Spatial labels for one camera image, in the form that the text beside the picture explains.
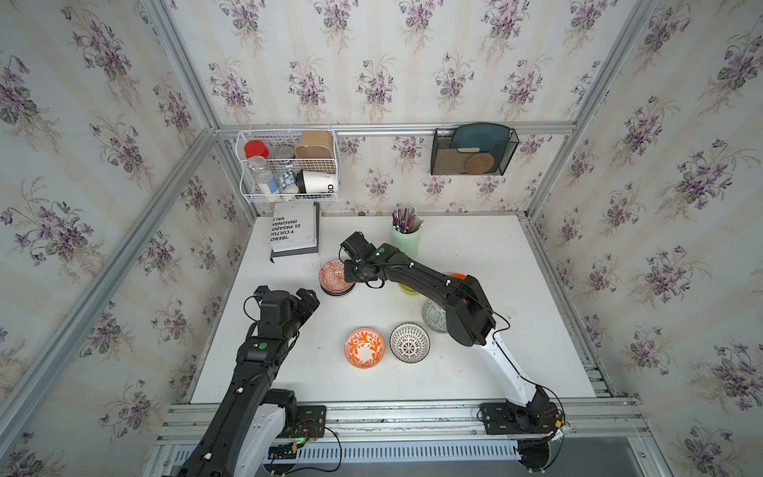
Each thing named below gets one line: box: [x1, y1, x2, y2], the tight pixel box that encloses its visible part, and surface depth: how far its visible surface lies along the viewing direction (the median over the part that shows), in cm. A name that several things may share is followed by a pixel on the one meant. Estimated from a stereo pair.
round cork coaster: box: [463, 153, 495, 175], surface depth 98 cm
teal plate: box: [451, 122, 510, 174], surface depth 94 cm
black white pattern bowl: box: [389, 321, 432, 364], surface depth 86 cm
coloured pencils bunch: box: [391, 202, 425, 234], surface depth 101 cm
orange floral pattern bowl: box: [343, 326, 386, 369], surface depth 85 cm
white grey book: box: [270, 199, 319, 262], surface depth 106 cm
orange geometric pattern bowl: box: [317, 259, 354, 292], surface depth 95 cm
